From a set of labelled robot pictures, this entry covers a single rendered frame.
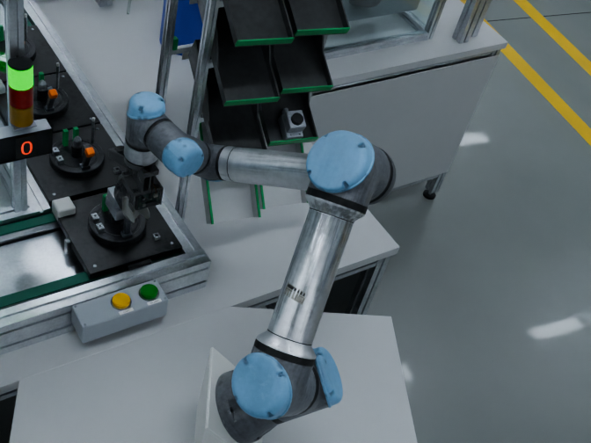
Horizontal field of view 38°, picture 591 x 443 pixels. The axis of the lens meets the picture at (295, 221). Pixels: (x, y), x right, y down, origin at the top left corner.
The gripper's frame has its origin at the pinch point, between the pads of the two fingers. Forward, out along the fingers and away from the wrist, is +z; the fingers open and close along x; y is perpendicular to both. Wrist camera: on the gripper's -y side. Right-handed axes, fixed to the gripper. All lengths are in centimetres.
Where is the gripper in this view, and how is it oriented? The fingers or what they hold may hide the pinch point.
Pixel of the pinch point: (130, 214)
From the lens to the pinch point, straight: 204.3
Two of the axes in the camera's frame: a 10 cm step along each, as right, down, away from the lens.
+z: -2.0, 7.0, 6.9
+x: 8.3, -2.5, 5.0
